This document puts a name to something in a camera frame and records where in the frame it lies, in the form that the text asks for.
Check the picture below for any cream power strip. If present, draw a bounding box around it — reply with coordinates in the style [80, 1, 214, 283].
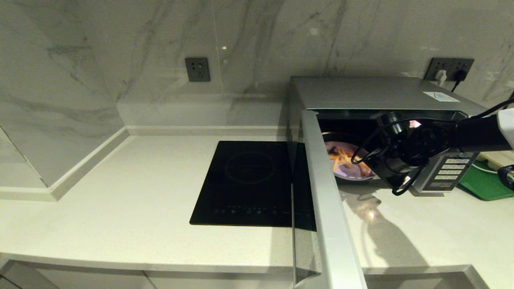
[476, 151, 514, 170]

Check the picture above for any silver microwave oven body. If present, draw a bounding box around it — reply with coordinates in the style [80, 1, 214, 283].
[286, 76, 488, 194]

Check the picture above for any black induction cooktop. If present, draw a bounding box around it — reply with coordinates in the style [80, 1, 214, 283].
[189, 140, 294, 227]

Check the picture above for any angled grey cabinet panel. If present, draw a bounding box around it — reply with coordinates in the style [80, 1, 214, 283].
[0, 260, 61, 289]

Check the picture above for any white power cable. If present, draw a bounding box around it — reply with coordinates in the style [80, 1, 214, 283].
[472, 162, 499, 174]

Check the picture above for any black plug with cable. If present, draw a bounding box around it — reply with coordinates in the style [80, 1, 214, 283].
[451, 70, 469, 93]

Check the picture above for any purple round plate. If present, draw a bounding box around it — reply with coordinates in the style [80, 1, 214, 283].
[325, 141, 377, 180]

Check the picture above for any green plastic tray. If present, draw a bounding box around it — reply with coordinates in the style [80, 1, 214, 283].
[458, 161, 514, 201]

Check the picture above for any dark grey wall socket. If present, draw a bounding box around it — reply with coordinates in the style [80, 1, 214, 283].
[185, 57, 210, 82]
[425, 57, 453, 81]
[452, 58, 475, 82]

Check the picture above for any beige cabinet door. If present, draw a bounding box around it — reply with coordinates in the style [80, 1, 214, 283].
[365, 275, 468, 289]
[35, 267, 158, 289]

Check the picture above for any beige drawer front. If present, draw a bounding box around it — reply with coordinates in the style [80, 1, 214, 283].
[144, 271, 296, 289]

